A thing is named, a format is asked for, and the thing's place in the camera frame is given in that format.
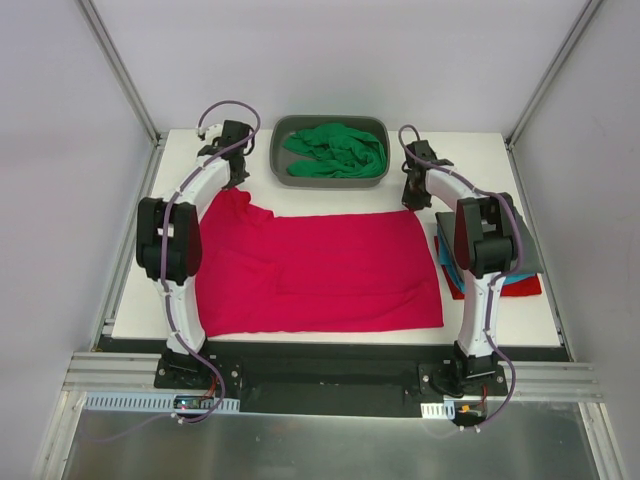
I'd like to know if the grey plastic bin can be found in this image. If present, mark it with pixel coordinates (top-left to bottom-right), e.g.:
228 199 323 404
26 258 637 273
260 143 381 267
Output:
269 115 390 189

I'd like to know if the right perforated cable duct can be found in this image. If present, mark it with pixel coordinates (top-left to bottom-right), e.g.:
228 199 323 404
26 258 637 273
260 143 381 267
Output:
420 400 456 421

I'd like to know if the green t shirt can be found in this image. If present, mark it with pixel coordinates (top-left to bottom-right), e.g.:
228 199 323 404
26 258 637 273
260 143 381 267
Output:
283 123 388 179

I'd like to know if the left aluminium rail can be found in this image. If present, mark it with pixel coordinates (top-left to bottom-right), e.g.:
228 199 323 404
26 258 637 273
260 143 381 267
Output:
62 352 160 392

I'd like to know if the folded teal t shirt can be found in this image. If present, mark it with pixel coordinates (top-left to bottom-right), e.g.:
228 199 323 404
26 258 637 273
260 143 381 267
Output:
437 224 531 294

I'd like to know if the right aluminium rail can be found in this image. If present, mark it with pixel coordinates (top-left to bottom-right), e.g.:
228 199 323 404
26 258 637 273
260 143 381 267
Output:
513 361 604 403

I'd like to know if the folded red t shirt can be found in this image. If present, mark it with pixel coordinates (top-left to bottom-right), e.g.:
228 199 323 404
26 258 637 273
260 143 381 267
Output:
432 234 544 301

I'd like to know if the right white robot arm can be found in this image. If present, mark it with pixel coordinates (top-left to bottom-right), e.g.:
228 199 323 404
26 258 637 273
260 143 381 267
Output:
402 140 523 398

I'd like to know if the perforated cable duct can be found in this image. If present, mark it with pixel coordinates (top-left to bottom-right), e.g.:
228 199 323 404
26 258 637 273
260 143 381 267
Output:
420 400 456 421
84 392 240 415

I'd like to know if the left perforated cable duct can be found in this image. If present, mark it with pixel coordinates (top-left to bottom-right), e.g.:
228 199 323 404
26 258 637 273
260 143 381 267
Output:
84 392 240 415

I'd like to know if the magenta t shirt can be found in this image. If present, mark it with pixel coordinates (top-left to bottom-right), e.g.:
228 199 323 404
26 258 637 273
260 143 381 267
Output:
195 189 444 337

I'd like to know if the right aluminium frame post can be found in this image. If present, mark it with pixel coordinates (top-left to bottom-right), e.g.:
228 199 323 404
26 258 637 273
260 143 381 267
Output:
504 0 605 151

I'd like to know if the left aluminium frame post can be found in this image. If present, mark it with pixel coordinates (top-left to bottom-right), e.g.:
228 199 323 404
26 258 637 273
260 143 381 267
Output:
74 0 162 146

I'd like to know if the aluminium frame post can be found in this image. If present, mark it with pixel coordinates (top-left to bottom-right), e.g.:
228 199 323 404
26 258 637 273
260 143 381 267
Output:
74 0 162 146
504 0 605 151

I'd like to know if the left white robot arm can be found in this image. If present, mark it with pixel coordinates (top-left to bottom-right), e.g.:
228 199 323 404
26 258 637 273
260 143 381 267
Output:
135 120 258 389

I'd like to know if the aluminium rail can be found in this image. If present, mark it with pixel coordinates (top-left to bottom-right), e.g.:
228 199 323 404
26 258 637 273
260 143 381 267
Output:
513 361 604 403
62 352 160 392

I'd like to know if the folded grey t shirt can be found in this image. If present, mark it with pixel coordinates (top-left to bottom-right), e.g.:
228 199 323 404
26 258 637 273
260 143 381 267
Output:
435 211 544 275

